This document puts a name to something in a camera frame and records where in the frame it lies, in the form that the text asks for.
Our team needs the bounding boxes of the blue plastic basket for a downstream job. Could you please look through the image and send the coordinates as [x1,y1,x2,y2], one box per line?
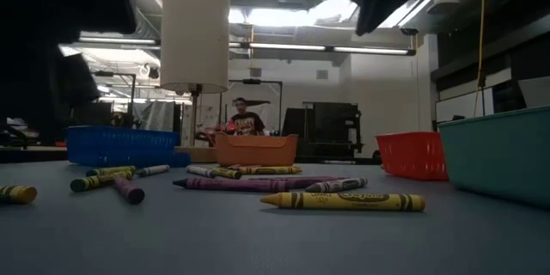
[66,125,180,168]

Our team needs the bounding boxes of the yellow-green crayon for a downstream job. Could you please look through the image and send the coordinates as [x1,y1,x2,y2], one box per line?
[0,185,39,205]
[70,170,136,193]
[85,165,138,178]
[209,167,243,180]

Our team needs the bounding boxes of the dark monitors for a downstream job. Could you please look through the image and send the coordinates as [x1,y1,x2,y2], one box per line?
[68,101,113,128]

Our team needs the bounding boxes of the person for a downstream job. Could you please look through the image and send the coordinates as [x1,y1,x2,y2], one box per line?
[110,112,134,129]
[229,97,266,137]

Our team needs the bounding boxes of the black equipment cart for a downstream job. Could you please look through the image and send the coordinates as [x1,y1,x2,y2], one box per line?
[281,101,364,163]

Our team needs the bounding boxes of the teal plastic bin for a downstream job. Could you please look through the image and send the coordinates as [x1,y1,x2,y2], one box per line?
[437,106,550,211]

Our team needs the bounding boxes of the white cloth cover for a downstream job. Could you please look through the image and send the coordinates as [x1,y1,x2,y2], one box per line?
[144,101,176,133]

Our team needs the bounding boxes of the silver ceiling duct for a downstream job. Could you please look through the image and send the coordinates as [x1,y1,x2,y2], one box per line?
[131,0,164,40]

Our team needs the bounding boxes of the red plastic basket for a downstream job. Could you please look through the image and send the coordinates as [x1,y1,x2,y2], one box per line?
[376,131,450,182]

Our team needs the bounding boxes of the orange plastic bin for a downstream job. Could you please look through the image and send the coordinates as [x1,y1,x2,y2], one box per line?
[214,131,299,168]

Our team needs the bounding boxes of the red object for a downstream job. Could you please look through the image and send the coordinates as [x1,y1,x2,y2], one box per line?
[197,116,238,148]

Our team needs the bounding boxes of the black rig frame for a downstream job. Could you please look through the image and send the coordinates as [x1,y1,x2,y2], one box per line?
[92,70,138,128]
[217,78,284,137]

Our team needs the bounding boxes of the white cylindrical lamp shade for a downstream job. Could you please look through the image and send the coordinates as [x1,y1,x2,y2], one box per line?
[160,0,232,95]

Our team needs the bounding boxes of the long ceiling light fixture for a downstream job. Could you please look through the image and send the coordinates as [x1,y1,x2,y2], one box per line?
[227,40,417,57]

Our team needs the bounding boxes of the round wooden lamp base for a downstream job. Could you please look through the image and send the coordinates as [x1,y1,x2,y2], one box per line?
[174,145,219,164]

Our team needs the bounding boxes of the yellow crayon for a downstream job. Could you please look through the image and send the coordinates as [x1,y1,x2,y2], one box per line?
[259,192,427,214]
[237,165,303,176]

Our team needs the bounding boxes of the thin lamp pole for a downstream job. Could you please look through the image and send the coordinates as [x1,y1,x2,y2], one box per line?
[190,83,203,148]

